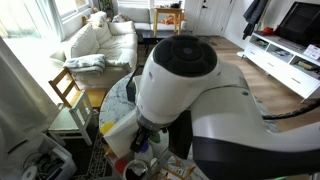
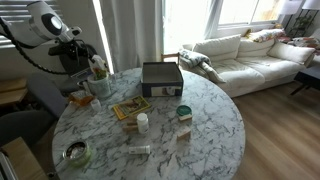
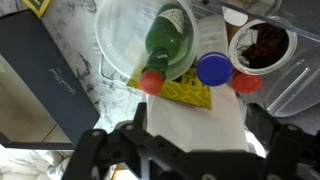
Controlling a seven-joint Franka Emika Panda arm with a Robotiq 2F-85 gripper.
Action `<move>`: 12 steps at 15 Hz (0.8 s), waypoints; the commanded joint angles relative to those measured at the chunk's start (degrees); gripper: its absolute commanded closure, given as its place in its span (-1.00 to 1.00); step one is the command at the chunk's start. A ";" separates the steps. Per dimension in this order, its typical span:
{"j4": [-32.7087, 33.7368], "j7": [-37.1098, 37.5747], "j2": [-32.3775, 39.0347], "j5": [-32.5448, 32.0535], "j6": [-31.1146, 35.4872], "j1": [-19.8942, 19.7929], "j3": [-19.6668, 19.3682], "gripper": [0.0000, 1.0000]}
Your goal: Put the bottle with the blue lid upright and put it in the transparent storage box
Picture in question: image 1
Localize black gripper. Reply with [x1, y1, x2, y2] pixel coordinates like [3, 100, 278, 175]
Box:
[129, 124, 152, 154]

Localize white bottle with blue lid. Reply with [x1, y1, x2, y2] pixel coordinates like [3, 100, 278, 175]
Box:
[134, 140, 155, 165]

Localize transparent storage bin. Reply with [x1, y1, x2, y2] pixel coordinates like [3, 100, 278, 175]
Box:
[105, 131, 175, 180]

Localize red round lid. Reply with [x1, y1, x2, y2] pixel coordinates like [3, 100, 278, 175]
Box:
[114, 158, 128, 174]

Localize yellow round lid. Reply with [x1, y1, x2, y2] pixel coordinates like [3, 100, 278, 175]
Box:
[100, 121, 116, 136]

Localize white storage crate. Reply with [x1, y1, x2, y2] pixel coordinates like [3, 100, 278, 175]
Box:
[0, 133, 78, 180]

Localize dark round metal cup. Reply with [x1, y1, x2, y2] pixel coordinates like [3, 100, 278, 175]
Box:
[123, 159, 149, 180]

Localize dark patterned rug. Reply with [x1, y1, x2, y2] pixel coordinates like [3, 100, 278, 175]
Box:
[71, 133, 114, 180]

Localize orange snack packet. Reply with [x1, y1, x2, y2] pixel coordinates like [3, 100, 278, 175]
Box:
[151, 156, 197, 180]

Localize white wooden chair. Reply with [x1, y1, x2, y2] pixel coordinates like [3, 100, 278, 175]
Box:
[48, 91, 95, 147]

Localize grey striped blanket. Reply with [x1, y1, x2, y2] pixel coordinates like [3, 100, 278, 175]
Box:
[63, 53, 107, 76]

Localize white sofa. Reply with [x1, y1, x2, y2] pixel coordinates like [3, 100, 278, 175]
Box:
[49, 11, 139, 89]

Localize dark coffee table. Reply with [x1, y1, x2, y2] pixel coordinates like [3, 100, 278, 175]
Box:
[141, 29, 178, 46]

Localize white sofa back cushion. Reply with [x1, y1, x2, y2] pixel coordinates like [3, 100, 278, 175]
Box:
[94, 21, 113, 46]
[69, 23, 101, 59]

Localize white throw pillow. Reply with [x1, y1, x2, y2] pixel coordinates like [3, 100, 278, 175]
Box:
[107, 20, 137, 37]

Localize white tape roll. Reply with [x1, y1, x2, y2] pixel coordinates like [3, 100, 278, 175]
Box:
[21, 165, 38, 180]

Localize white loveseat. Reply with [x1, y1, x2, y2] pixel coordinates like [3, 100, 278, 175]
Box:
[118, 6, 188, 33]

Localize red patterned throw pillow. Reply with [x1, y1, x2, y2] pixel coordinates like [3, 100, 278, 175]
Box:
[111, 13, 131, 24]

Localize orange toy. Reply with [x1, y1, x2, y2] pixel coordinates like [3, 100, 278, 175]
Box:
[164, 13, 185, 26]

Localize floral throw pillow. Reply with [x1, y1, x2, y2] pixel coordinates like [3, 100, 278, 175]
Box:
[87, 11, 108, 28]

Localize tall wooden side table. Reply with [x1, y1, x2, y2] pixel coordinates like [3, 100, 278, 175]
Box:
[152, 7, 185, 37]

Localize white door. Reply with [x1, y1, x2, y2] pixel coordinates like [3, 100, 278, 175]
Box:
[193, 0, 234, 37]

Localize sheer white curtain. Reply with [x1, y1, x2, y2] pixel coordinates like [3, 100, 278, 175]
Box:
[34, 0, 66, 41]

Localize white TV stand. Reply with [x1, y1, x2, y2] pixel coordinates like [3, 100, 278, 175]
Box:
[237, 31, 320, 101]

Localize red object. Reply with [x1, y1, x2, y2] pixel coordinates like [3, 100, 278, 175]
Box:
[261, 26, 275, 36]

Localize dark hanging coat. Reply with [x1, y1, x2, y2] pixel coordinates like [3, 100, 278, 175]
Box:
[242, 0, 269, 40]

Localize black flat screen TV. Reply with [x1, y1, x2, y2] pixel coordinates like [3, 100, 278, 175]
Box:
[276, 1, 320, 48]

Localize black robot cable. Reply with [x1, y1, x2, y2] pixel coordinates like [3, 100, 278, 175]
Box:
[262, 99, 320, 121]

